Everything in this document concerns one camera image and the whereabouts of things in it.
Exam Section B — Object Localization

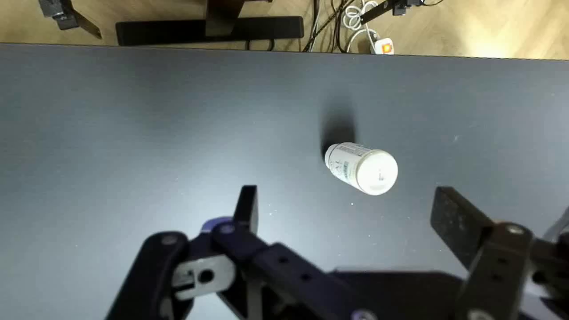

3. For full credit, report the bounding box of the black tripod leg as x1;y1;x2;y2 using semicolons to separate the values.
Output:
37;0;103;42

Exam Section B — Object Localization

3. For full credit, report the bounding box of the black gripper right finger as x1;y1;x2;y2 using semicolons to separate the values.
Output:
430;186;569;320

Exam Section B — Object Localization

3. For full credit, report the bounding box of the black flat stand base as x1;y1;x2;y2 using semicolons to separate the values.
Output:
114;0;306;51

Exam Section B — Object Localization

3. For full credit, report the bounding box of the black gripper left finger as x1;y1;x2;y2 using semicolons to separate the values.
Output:
105;186;377;320

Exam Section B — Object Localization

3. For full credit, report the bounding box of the white cable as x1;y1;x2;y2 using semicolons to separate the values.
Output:
341;0;382;51

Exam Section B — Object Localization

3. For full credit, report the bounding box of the white labelled plastic bottle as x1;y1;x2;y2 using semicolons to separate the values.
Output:
322;141;400;196

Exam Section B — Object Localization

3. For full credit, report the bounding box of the white power strip orange switch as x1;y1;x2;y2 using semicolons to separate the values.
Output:
372;36;396;58

